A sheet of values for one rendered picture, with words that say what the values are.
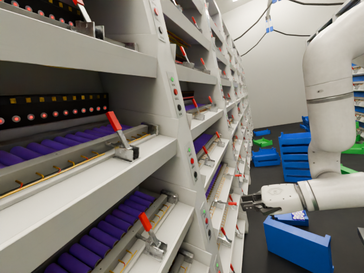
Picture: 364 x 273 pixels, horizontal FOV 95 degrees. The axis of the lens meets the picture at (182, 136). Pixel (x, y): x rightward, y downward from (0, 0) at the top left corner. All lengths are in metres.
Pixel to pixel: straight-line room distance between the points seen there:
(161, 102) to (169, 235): 0.31
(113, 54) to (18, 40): 0.13
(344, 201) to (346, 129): 0.19
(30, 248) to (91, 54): 0.24
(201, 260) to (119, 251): 0.31
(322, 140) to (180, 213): 0.41
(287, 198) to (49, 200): 0.55
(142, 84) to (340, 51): 0.46
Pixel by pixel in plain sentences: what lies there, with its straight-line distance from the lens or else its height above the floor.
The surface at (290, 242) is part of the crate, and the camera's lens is 1.24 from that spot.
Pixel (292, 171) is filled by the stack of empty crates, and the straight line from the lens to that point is 2.02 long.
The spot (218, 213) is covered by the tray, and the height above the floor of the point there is 0.52.
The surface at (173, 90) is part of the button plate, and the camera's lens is 0.46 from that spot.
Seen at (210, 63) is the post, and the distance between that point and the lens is 1.12.
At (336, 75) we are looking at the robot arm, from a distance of 0.53.
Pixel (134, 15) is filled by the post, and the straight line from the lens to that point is 0.50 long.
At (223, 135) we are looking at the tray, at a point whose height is 0.75.
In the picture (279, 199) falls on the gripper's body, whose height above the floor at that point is 0.66.
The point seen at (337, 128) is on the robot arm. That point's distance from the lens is 0.54.
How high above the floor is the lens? 0.99
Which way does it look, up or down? 10 degrees down
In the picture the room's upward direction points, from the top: 14 degrees counter-clockwise
